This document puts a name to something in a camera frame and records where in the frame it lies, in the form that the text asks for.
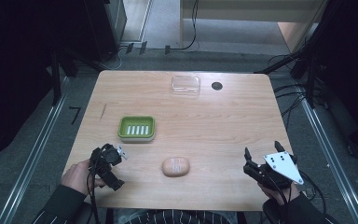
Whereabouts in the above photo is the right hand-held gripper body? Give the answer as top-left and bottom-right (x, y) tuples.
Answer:
(242, 150), (305, 191)

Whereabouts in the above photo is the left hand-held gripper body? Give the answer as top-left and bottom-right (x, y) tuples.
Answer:
(88, 143), (129, 191)

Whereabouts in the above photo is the green soap dish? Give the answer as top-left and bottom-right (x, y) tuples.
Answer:
(117, 116), (156, 144)

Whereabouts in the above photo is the beige soap bar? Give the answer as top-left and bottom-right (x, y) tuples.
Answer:
(161, 156), (191, 178)

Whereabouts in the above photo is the clear plastic container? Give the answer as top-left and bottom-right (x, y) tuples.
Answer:
(171, 75), (201, 96)

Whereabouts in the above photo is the person's right hand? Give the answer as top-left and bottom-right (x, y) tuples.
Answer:
(257, 181), (301, 206)

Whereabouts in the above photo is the person's left hand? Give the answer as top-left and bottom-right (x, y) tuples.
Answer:
(60, 159), (107, 196)

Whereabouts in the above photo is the person's striped clothing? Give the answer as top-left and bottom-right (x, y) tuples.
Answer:
(105, 208), (241, 224)

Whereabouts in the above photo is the dark curtain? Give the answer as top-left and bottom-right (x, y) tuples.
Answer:
(0, 0), (90, 166)
(310, 0), (358, 160)

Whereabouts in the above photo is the dark cabinet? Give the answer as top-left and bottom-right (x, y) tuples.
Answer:
(83, 0), (129, 63)

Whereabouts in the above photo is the beige furniture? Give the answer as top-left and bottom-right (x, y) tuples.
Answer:
(179, 0), (329, 53)

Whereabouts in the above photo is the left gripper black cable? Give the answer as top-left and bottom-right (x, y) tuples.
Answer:
(86, 155), (102, 224)

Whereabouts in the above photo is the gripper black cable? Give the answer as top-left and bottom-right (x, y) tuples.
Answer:
(86, 155), (102, 224)
(297, 169), (328, 217)

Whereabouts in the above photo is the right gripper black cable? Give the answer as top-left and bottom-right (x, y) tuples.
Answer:
(297, 169), (328, 217)

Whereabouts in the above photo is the bundle of black floor cables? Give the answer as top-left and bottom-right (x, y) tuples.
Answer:
(267, 53), (311, 130)

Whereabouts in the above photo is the metal floor rail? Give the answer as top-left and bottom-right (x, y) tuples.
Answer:
(0, 77), (72, 224)
(297, 92), (358, 224)

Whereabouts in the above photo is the white floor cable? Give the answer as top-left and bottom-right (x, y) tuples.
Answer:
(103, 46), (129, 71)

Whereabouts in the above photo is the black hanging cable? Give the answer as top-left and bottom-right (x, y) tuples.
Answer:
(167, 0), (200, 52)

